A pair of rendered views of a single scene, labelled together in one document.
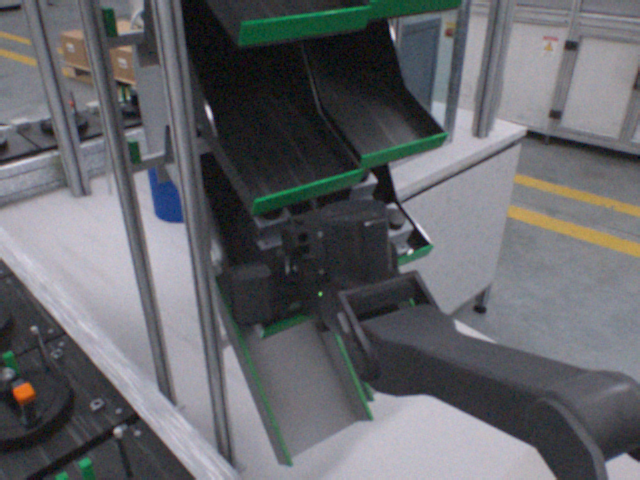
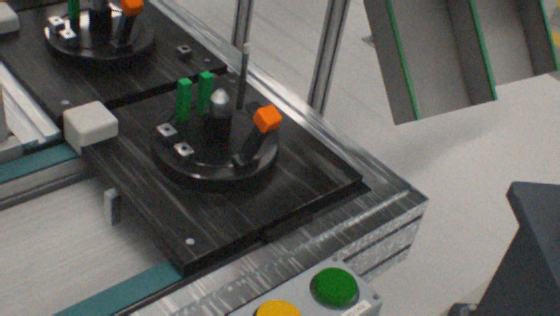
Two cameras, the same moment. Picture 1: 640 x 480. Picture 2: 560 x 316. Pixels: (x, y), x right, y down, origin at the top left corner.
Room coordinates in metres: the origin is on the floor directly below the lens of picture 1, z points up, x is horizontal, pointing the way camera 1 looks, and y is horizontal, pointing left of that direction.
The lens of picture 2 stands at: (-0.18, 0.22, 1.44)
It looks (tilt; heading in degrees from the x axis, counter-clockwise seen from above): 39 degrees down; 356
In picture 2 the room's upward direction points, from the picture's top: 11 degrees clockwise
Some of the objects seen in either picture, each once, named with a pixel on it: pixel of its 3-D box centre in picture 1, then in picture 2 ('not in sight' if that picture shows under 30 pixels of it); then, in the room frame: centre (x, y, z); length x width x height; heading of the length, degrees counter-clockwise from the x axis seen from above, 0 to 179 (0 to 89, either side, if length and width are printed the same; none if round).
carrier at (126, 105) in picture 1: (134, 97); not in sight; (1.90, 0.63, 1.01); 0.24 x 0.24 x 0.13; 44
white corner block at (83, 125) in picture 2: not in sight; (90, 129); (0.40, 0.40, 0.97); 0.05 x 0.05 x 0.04; 44
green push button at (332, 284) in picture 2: not in sight; (334, 289); (0.23, 0.12, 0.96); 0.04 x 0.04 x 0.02
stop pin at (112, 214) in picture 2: not in sight; (112, 207); (0.31, 0.35, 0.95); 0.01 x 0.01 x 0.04; 44
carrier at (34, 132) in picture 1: (61, 114); not in sight; (1.73, 0.80, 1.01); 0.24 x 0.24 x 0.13; 44
